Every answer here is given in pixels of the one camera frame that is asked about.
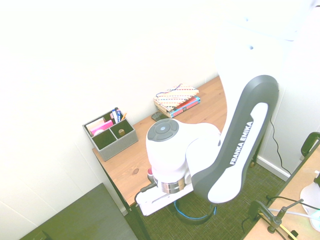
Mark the grey desk organizer box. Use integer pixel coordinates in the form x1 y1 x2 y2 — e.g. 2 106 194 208
82 107 139 162

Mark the cream notepad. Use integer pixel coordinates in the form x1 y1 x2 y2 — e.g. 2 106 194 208
85 117 106 136

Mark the black calculator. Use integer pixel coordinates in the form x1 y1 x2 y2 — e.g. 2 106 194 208
150 111 166 122

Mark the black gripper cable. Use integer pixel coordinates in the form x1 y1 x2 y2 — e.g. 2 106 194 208
134 183 159 207

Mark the black curved chair handle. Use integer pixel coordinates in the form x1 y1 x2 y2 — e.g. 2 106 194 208
299 131 320 161

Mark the yellow stick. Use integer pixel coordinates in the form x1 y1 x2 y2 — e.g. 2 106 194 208
258 212 299 240

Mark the stack of colourful books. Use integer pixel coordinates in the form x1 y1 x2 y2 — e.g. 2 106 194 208
153 83 200 114

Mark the black clamp stand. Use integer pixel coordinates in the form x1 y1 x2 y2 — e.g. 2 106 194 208
241 196 309 235

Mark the red and blue book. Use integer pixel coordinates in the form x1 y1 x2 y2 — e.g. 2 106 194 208
166 95 202 119

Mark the blue and white marker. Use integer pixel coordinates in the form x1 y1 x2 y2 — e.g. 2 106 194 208
111 107 126 124

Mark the white lamp base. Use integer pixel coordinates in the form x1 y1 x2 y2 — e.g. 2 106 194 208
299 169 320 221

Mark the thin black wall cable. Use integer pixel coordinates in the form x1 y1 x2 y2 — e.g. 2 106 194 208
269 117 292 176

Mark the black and blue headphone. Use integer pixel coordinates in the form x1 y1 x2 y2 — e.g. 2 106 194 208
173 199 217 226

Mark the black cabinet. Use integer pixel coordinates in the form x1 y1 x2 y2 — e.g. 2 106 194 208
18 182 140 240

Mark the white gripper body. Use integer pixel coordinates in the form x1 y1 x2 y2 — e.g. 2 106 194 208
136 185 195 217

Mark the pink notepad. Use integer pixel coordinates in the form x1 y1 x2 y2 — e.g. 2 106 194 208
89 119 115 137

